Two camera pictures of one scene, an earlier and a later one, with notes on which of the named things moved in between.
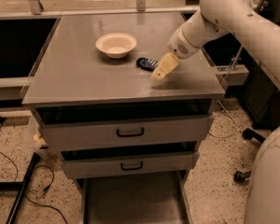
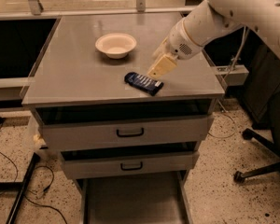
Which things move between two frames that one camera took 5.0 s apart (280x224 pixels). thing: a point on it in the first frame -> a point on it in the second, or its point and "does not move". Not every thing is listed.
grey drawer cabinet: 126,141 does not move
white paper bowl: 117,45 does not move
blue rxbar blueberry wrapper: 147,63 -> 144,83
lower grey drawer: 97,163 does not move
